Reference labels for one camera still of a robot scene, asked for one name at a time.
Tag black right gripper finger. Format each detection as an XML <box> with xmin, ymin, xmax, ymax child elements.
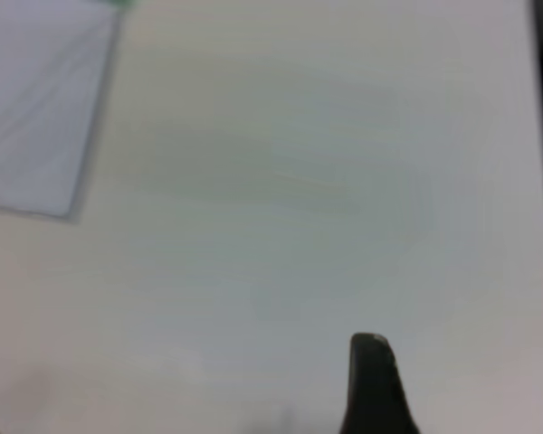
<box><xmin>338</xmin><ymin>332</ymin><xmax>423</xmax><ymax>434</ymax></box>

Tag clear plastic zip bag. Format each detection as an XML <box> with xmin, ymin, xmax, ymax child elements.
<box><xmin>0</xmin><ymin>0</ymin><xmax>136</xmax><ymax>223</ymax></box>

